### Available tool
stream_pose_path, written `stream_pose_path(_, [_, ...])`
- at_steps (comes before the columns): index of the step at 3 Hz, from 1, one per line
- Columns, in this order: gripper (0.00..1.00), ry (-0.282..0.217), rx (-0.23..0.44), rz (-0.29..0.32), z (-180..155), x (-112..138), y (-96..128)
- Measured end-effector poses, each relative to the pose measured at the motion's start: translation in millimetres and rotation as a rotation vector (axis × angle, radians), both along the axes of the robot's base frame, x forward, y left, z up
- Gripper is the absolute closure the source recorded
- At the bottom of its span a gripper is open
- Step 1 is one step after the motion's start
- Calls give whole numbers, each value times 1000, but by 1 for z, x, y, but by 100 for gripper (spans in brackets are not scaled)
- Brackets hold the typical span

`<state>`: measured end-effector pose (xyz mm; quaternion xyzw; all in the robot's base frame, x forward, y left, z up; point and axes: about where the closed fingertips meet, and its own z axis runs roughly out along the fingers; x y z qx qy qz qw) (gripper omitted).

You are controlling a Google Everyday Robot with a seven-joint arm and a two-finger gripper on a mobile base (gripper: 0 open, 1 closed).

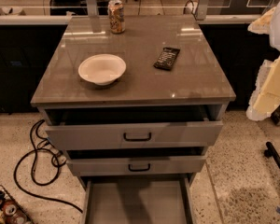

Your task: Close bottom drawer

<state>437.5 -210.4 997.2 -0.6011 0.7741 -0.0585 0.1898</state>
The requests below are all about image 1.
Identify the grey bottom drawer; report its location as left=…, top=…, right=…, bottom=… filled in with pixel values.
left=80, top=175, right=197, bottom=224

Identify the grey drawer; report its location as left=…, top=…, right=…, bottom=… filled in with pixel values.
left=68, top=147, right=205, bottom=176
left=47, top=105, right=222, bottom=150
left=80, top=175, right=197, bottom=224

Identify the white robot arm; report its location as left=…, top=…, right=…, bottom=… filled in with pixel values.
left=246, top=2, right=280, bottom=121

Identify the grey drawer cabinet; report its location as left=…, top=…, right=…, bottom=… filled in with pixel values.
left=30, top=14, right=237, bottom=191

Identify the grey top drawer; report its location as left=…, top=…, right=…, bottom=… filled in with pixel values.
left=47, top=105, right=222, bottom=150

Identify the grey middle drawer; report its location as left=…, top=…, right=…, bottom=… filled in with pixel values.
left=68, top=147, right=205, bottom=176

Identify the white bowl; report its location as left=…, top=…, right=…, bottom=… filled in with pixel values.
left=78, top=54, right=126, bottom=86

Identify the black snack bar wrapper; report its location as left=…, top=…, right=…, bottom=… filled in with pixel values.
left=153, top=48, right=180, bottom=71

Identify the yellow drink can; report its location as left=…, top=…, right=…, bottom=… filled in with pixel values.
left=108, top=0, right=125, bottom=34

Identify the black bar on floor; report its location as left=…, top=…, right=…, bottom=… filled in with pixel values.
left=264, top=142, right=280, bottom=170

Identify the black floor cable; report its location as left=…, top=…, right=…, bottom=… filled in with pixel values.
left=13, top=119, right=84, bottom=214

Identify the wire basket of cans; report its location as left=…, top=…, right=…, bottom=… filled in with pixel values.
left=0, top=185, right=34, bottom=224

